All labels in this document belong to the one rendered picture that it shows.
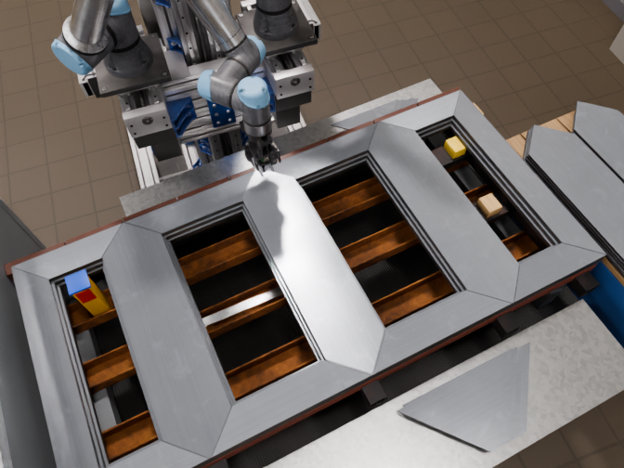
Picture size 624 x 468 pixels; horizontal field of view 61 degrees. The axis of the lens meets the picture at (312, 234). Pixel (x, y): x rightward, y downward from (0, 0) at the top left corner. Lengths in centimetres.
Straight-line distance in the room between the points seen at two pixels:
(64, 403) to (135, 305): 29
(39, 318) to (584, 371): 151
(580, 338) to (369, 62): 217
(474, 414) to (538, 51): 260
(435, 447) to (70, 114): 264
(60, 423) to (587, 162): 172
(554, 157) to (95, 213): 210
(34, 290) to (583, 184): 168
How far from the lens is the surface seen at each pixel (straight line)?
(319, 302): 147
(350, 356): 142
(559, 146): 194
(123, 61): 179
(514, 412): 156
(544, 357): 166
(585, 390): 167
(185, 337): 147
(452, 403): 150
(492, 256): 161
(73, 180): 302
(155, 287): 155
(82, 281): 160
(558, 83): 349
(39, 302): 166
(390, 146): 177
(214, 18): 143
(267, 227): 158
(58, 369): 156
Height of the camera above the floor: 221
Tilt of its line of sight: 60 degrees down
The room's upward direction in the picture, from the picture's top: 1 degrees counter-clockwise
